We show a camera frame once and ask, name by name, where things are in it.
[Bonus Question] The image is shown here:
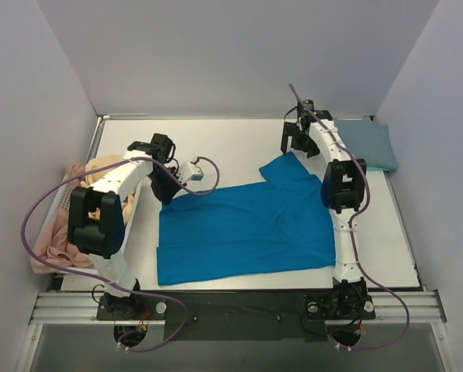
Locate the bright blue t shirt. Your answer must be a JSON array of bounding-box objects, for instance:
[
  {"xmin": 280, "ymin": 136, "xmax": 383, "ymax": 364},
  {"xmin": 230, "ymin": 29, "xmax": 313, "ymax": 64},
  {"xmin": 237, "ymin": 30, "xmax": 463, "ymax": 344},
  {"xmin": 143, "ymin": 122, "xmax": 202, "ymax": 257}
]
[{"xmin": 157, "ymin": 153, "xmax": 336, "ymax": 286}]

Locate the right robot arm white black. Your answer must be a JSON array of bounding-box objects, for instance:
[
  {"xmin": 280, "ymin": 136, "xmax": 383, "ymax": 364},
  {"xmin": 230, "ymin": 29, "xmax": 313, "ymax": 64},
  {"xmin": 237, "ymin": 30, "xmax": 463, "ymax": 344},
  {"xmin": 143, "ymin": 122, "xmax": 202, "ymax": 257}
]
[{"xmin": 281, "ymin": 100, "xmax": 367, "ymax": 318}]

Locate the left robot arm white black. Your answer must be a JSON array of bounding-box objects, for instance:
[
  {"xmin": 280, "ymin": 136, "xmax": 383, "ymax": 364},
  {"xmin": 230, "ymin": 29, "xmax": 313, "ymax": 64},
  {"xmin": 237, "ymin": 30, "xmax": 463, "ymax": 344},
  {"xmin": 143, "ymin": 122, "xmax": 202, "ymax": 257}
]
[{"xmin": 67, "ymin": 133, "xmax": 181, "ymax": 319}]

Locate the pale yellow t shirt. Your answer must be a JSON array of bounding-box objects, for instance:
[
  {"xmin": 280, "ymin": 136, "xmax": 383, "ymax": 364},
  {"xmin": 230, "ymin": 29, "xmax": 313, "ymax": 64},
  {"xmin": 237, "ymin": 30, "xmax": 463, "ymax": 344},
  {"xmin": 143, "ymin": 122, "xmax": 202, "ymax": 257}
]
[{"xmin": 81, "ymin": 153, "xmax": 137, "ymax": 228}]

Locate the folded grey-blue t shirt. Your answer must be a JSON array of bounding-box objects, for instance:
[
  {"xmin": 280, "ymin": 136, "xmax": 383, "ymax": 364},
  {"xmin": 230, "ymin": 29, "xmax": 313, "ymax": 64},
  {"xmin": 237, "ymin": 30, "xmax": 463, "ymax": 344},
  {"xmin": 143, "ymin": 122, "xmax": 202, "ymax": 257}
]
[{"xmin": 334, "ymin": 118, "xmax": 398, "ymax": 172}]

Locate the folded teal t shirt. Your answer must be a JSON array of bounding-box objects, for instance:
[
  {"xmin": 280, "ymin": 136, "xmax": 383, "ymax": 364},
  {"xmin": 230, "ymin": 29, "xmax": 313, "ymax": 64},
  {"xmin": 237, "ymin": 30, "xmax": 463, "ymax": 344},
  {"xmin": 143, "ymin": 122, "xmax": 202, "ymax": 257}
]
[{"xmin": 367, "ymin": 166, "xmax": 388, "ymax": 172}]

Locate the white perforated plastic basket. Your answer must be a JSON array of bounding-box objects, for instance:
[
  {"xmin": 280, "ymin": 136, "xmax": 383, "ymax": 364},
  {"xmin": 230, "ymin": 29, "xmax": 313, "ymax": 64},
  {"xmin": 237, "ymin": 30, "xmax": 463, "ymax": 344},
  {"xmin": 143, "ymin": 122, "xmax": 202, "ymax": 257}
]
[{"xmin": 40, "ymin": 170, "xmax": 143, "ymax": 277}]

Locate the dusty pink t shirt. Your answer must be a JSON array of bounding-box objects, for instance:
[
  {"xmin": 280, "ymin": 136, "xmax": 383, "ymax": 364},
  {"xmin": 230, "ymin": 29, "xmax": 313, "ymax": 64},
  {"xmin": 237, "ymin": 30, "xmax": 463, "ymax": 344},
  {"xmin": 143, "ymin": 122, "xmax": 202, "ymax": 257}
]
[{"xmin": 30, "ymin": 164, "xmax": 92, "ymax": 274}]

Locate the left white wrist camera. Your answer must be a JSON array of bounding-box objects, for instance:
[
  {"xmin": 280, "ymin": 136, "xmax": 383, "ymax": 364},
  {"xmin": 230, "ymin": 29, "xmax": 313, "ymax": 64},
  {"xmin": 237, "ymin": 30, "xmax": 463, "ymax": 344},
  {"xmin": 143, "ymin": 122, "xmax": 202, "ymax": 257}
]
[{"xmin": 178, "ymin": 157, "xmax": 204, "ymax": 184}]

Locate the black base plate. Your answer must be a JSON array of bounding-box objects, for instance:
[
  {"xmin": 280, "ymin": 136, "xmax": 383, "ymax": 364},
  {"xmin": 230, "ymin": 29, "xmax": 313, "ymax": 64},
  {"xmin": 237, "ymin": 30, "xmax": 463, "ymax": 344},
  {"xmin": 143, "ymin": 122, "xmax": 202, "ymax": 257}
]
[{"xmin": 96, "ymin": 288, "xmax": 375, "ymax": 346}]

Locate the aluminium rail frame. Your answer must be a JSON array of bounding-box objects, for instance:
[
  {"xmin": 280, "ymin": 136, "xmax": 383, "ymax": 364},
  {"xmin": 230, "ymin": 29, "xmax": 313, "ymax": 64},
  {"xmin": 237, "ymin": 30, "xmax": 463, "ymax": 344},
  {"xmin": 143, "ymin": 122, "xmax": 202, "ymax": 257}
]
[{"xmin": 29, "ymin": 291, "xmax": 446, "ymax": 326}]

